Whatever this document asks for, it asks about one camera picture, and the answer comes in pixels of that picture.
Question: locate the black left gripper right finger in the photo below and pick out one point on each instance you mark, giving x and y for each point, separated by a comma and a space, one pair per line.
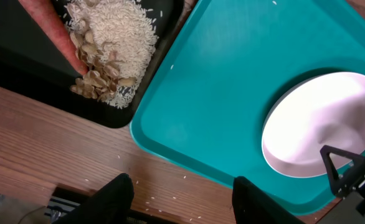
252, 205

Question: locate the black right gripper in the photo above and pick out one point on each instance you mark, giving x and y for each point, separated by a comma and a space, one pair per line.
353, 179

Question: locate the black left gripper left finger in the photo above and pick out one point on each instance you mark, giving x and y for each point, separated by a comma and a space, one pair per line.
110, 205

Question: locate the pink plate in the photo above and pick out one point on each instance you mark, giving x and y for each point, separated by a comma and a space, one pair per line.
328, 110

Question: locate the orange carrot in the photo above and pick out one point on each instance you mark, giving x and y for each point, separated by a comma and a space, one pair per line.
44, 14

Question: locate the teal plastic tray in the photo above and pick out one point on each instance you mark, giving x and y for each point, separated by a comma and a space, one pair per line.
206, 106

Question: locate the pile of peanut shells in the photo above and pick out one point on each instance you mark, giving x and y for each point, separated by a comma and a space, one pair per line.
103, 79

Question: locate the pile of white rice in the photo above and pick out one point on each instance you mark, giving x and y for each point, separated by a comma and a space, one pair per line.
122, 27

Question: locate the black plastic bin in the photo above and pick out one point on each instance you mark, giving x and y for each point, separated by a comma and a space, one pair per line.
31, 65

